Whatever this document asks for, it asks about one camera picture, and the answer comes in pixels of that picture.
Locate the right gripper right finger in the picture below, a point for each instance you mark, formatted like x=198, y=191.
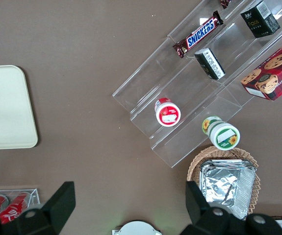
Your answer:
x=202, y=215

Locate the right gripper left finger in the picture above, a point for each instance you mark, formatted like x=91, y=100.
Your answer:
x=55, y=210

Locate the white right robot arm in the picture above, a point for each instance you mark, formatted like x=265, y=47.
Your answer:
x=137, y=228

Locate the silver foil food tray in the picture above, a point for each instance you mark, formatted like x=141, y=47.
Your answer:
x=224, y=186

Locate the light tan wicker basket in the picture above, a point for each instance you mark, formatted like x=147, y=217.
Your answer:
x=229, y=151

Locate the cream plastic tray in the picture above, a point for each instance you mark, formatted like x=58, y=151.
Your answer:
x=6, y=107

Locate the clear acrylic bottle rack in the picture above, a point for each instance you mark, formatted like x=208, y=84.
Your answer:
x=34, y=195

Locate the green sunflower yogurt cup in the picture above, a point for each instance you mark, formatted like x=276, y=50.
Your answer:
x=224, y=135

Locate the red strawberry yogurt cup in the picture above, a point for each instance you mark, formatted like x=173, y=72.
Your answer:
x=167, y=115

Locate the clear acrylic stepped shelf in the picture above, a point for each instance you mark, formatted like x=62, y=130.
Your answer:
x=155, y=73

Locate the small black carton box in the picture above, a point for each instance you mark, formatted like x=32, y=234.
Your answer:
x=210, y=64
x=258, y=19

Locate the red plaid cookie box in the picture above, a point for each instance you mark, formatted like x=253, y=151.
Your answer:
x=273, y=73

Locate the Snickers chocolate bar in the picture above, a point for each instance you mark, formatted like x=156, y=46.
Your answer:
x=200, y=34
x=225, y=3

